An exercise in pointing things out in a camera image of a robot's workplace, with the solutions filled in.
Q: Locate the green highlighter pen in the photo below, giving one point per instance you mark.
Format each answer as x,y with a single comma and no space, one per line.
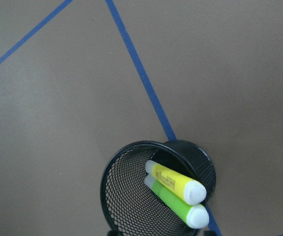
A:
195,217

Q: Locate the black mesh pen cup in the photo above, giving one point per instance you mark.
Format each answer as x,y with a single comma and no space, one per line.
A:
130,207

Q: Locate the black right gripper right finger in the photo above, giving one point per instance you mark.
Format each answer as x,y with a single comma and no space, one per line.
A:
209,233

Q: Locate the yellow highlighter pen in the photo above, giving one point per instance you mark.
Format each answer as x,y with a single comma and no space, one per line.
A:
189,190

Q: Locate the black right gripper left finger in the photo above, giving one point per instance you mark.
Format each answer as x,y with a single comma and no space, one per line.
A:
113,233

